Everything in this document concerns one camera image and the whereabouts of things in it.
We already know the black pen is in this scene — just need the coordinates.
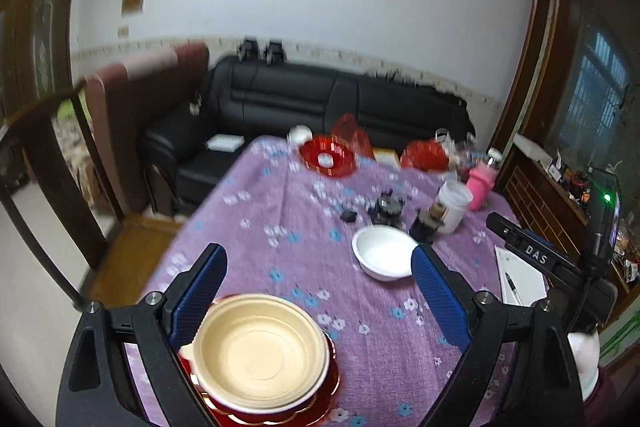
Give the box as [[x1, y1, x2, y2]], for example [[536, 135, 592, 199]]
[[504, 271, 523, 305]]

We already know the white foam bowl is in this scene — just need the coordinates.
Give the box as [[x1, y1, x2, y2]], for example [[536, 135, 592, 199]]
[[351, 226, 420, 283], [567, 329, 601, 403], [197, 337, 335, 414]]

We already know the black leather sofa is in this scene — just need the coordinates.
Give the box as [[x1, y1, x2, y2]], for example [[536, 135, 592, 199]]
[[140, 54, 476, 218]]

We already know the clear plastic bag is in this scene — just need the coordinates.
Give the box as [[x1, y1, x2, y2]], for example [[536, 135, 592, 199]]
[[435, 129, 493, 172]]

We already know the white plastic jar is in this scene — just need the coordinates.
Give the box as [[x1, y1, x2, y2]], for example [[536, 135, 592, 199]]
[[436, 179, 474, 235]]

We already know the yellow box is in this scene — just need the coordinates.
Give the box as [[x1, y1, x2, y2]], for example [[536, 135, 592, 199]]
[[372, 147, 401, 168]]

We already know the beige plastic bowl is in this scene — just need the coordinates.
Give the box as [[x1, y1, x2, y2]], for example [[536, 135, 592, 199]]
[[180, 293, 331, 413]]

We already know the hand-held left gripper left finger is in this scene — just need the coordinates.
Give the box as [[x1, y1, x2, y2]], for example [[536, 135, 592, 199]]
[[55, 243, 229, 427]]

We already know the red gold-rimmed plate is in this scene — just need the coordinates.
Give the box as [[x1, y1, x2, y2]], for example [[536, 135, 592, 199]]
[[177, 332, 341, 427]]

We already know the white box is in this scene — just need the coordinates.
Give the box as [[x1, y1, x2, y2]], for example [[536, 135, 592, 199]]
[[206, 133, 246, 152]]

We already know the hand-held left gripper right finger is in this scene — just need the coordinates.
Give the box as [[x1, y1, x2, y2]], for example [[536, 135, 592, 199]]
[[411, 243, 587, 427]]

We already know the dark jar with cork lid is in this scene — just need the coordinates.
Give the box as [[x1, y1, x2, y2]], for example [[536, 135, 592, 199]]
[[409, 202, 448, 244]]

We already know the wooden glass-panel door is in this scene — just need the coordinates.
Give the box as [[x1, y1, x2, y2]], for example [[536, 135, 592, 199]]
[[0, 0, 86, 122]]

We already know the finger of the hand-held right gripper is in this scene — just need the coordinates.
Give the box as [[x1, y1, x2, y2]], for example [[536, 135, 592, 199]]
[[486, 212, 568, 275]]

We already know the dark glass jar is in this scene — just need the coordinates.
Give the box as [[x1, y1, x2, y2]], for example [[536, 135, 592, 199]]
[[369, 192, 403, 228]]

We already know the red glass plate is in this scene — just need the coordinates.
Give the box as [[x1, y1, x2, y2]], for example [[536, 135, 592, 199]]
[[299, 134, 358, 178]]

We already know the white paper notebook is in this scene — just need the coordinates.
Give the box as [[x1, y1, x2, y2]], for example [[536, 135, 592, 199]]
[[494, 244, 550, 308]]

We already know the dark wooden chair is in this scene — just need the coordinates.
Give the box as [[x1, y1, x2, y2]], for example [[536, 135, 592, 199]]
[[0, 89, 108, 313]]

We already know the pink water bottle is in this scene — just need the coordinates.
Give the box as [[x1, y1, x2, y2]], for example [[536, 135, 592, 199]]
[[466, 149, 502, 212]]

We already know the red plastic bag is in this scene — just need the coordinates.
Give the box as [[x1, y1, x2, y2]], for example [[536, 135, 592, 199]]
[[400, 138, 451, 172], [330, 113, 375, 159]]

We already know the brown armchair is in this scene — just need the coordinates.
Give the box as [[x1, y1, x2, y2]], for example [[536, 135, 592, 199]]
[[82, 44, 211, 218]]

